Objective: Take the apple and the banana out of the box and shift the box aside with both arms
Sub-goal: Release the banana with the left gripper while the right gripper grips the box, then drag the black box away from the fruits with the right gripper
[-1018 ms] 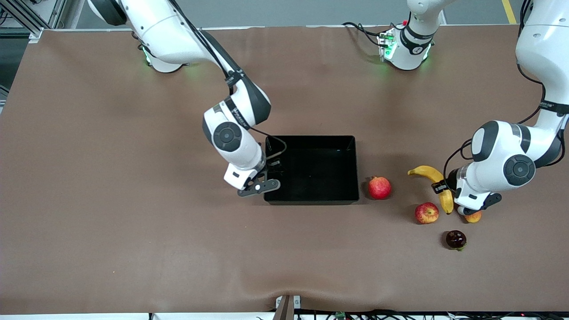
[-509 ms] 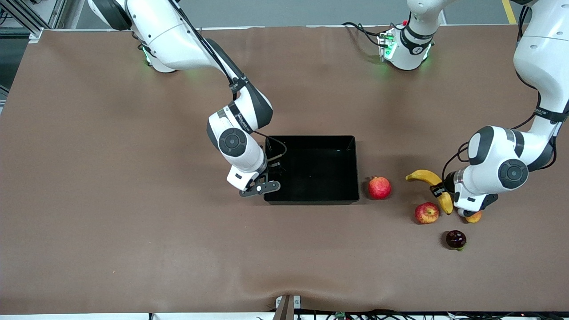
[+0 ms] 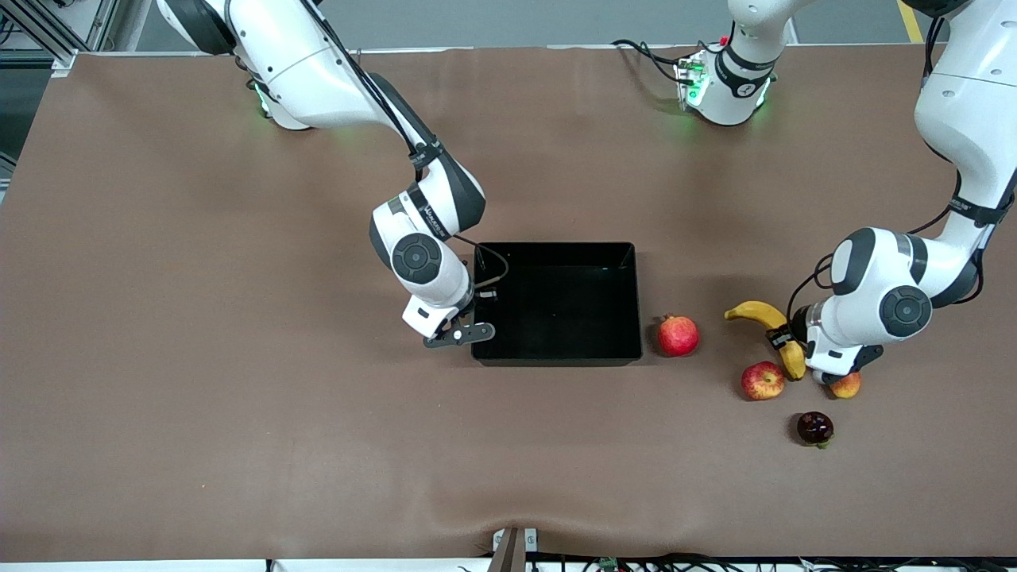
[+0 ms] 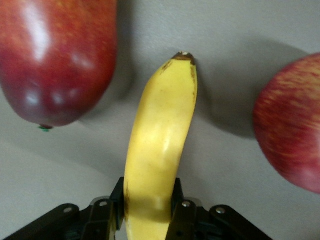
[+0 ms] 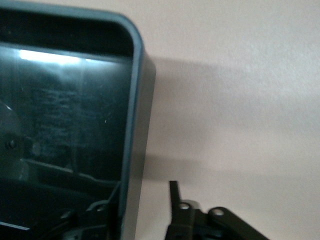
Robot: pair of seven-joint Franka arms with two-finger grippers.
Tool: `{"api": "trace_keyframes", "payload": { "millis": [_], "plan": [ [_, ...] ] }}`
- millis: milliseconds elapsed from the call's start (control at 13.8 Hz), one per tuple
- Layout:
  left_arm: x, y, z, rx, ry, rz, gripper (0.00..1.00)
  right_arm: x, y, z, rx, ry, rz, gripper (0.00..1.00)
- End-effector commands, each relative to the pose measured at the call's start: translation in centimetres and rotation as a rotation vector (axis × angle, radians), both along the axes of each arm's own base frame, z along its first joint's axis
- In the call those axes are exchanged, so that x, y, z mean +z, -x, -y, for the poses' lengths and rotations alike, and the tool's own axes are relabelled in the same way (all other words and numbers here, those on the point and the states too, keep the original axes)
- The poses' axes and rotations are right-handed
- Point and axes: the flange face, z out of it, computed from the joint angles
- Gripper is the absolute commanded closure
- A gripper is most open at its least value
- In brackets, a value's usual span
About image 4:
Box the red yellow mango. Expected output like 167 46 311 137
0 0 118 132

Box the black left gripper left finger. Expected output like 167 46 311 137
4 176 126 240

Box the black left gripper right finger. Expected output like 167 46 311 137
166 177 273 240

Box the yellow banana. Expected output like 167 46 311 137
124 51 199 240

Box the red yellow apple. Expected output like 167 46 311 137
252 52 320 195

